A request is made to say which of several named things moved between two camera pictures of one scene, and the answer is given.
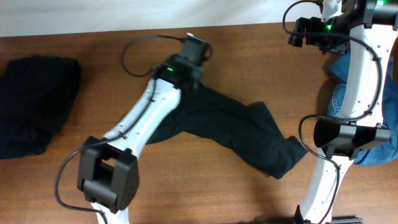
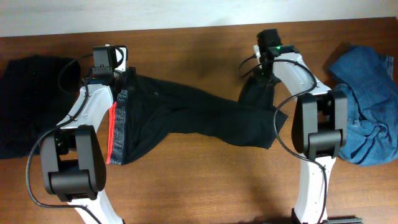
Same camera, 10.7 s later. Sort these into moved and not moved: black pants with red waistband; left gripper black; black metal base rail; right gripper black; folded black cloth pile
Moved: left gripper black; black pants with red waistband; right gripper black
Not moved: folded black cloth pile; black metal base rail
